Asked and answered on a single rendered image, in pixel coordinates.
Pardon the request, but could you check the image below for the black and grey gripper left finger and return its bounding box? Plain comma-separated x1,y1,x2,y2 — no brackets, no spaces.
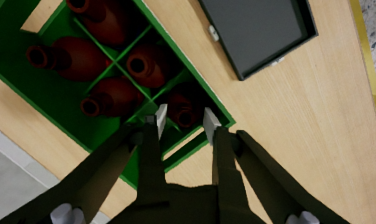
0,104,173,224

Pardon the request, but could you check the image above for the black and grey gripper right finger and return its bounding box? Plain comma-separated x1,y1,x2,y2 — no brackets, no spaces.
203,107,351,224

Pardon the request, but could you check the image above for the green bottle crate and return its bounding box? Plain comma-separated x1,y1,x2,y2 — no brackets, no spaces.
0,0,237,174

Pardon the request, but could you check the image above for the dark grey tray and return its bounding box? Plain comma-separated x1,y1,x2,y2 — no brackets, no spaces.
198,0,319,82

